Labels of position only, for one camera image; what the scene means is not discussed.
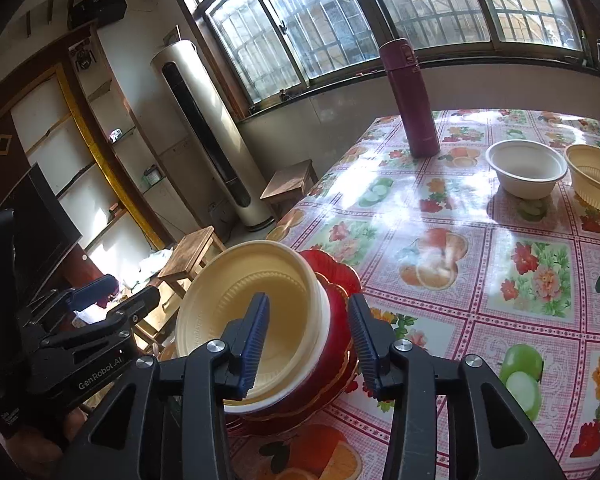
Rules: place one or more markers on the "white bowl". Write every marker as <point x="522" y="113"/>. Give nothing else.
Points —
<point x="525" y="167"/>
<point x="322" y="317"/>

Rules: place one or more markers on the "red plate with round sticker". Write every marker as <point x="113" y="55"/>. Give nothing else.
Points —
<point x="337" y="340"/>

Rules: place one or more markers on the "white plastic bag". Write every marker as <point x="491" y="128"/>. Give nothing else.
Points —
<point x="152" y="265"/>

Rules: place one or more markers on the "barred window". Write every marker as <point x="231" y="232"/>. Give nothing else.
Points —
<point x="380" y="20"/>

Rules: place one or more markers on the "wooden stool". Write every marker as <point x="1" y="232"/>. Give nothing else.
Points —
<point x="192" y="250"/>
<point x="287" y="180"/>

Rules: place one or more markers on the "red plate with gold lettering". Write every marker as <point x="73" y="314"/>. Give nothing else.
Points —
<point x="300" y="422"/>

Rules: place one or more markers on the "small can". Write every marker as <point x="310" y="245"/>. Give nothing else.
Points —
<point x="152" y="176"/>

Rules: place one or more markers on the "maroon thermos bottle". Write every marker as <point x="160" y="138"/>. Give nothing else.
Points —
<point x="412" y="100"/>

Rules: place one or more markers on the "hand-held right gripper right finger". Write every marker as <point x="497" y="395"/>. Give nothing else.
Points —
<point x="367" y="350"/>

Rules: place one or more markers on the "yellow ribbed bowl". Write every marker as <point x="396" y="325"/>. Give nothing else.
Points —
<point x="220" y="285"/>
<point x="597" y="180"/>

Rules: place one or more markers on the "black flat television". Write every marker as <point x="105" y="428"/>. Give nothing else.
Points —
<point x="40" y="230"/>

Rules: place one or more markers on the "tower air conditioner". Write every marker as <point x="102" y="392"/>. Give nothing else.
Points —
<point x="205" y="135"/>

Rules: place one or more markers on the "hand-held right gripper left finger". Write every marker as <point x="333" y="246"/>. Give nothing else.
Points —
<point x="252" y="350"/>

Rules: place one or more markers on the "black speaker box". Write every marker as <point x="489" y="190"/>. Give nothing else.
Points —
<point x="97" y="7"/>

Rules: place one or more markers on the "person's left hand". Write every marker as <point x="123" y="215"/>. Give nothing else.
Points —
<point x="75" y="425"/>

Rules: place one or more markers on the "wall shelf cabinet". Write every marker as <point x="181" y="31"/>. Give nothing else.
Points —
<point x="80" y="135"/>

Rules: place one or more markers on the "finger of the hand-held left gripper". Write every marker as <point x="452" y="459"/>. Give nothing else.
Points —
<point x="130" y="307"/>
<point x="92" y="290"/>

